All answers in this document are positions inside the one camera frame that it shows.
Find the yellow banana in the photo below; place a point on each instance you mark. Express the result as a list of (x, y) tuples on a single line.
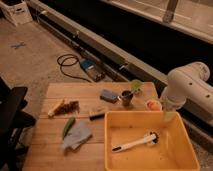
[(51, 112)]

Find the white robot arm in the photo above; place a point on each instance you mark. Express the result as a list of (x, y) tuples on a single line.
[(187, 82)]

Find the blue grey sponge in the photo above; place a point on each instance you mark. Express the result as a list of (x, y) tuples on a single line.
[(109, 96)]

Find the blue power device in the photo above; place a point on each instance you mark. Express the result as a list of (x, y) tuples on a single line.
[(91, 70)]

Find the small metal cup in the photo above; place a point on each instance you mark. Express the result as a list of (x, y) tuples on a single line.
[(126, 97)]

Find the green plastic toy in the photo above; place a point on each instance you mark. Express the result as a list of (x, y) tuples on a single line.
[(135, 86)]

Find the orange peach fruit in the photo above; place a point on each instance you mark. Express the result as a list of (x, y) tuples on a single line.
[(153, 105)]

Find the green chili pepper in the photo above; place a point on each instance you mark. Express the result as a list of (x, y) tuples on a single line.
[(67, 126)]

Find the grey folded cloth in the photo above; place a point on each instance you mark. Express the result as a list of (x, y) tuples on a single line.
[(77, 135)]

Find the white dish brush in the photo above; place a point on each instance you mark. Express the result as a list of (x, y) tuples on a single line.
[(147, 139)]

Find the yellow plastic bin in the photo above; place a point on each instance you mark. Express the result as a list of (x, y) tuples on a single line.
[(172, 151)]

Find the black chair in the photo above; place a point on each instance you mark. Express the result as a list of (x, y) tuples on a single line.
[(12, 122)]

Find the white cardboard box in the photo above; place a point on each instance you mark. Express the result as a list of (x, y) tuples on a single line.
[(17, 14)]

